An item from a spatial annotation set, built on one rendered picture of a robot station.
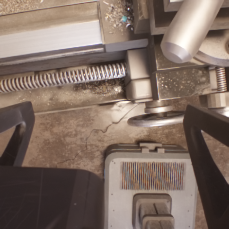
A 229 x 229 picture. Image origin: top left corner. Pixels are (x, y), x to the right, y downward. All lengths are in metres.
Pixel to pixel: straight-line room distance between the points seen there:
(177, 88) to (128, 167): 0.73
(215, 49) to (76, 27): 0.30
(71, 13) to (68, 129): 0.94
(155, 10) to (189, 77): 0.23
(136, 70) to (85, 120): 0.86
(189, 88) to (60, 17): 0.35
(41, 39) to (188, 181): 1.01
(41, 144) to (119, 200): 0.63
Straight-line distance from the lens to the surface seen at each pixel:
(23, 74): 0.95
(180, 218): 1.31
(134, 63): 0.54
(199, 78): 0.49
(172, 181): 1.20
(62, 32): 0.52
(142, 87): 0.54
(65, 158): 1.42
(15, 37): 0.55
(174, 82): 0.47
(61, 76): 0.62
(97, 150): 1.38
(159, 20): 0.29
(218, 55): 0.43
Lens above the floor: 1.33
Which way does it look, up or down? 86 degrees down
